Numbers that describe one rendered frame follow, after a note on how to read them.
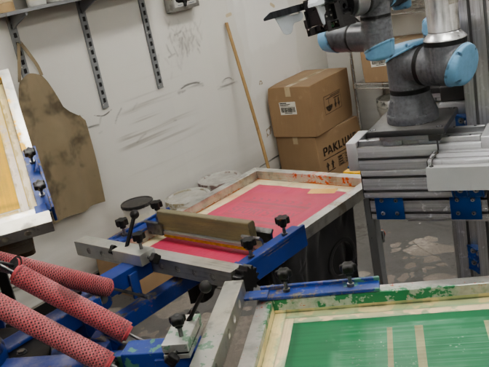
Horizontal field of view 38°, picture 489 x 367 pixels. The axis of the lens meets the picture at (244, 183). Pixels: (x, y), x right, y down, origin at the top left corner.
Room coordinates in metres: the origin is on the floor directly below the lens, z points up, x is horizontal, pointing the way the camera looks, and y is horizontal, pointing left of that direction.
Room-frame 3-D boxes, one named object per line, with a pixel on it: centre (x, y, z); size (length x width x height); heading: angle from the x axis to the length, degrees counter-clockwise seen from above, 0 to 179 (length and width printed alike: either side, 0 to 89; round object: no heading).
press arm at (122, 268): (1.85, 0.39, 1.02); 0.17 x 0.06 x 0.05; 137
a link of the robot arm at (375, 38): (1.77, -0.39, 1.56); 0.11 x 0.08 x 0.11; 37
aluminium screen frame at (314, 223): (2.26, 0.00, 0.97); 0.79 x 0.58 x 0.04; 137
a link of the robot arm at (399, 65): (2.01, -0.53, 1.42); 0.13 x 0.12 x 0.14; 37
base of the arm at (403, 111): (2.02, -0.53, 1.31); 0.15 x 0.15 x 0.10
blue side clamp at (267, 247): (1.89, -0.03, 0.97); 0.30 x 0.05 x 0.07; 137
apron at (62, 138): (4.00, 1.05, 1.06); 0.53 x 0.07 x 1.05; 137
